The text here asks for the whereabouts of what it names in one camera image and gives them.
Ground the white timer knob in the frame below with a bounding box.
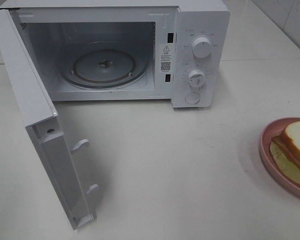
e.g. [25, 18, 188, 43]
[187, 69, 206, 88]

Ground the upper white power knob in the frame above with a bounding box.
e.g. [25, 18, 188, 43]
[191, 35, 212, 59]

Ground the white microwave door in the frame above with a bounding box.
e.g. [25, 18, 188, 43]
[0, 9, 96, 230]

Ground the white warning label sticker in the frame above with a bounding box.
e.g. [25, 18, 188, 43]
[159, 43, 175, 73]

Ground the round white door button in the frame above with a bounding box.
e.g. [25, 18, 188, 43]
[185, 92, 200, 105]

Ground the pink round plate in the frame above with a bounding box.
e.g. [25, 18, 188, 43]
[259, 117, 300, 198]

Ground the glass microwave turntable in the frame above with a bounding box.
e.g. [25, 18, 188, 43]
[59, 41, 153, 89]

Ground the white microwave oven body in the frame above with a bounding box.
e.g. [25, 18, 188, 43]
[0, 0, 230, 108]

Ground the white bread sandwich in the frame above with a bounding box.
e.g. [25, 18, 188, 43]
[269, 121, 300, 188]

